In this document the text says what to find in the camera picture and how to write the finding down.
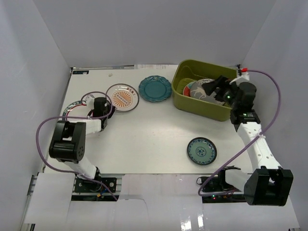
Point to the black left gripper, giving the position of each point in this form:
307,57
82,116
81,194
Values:
91,113

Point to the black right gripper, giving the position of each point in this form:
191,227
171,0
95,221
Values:
222,83

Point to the grey deer plate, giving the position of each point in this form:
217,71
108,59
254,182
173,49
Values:
197,91

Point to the red teal floral plate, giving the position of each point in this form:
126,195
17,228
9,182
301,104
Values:
186,90

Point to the orange sunburst plate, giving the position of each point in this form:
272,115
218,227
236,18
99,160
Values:
123,96

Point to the teal scalloped plate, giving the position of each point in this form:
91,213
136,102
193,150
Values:
155,89

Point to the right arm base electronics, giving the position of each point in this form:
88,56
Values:
221,193

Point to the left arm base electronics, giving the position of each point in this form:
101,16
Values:
85,190

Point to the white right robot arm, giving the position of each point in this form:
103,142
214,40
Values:
269,184

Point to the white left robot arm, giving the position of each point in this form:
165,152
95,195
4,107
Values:
69,138

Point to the olive green plastic bin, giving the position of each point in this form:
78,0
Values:
190,70

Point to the black label sticker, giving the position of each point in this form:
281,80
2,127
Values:
80,72

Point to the white papers at back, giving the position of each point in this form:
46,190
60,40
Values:
156,66

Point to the small blue patterned dish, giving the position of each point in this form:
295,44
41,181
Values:
202,151

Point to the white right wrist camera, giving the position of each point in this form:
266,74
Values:
242,76

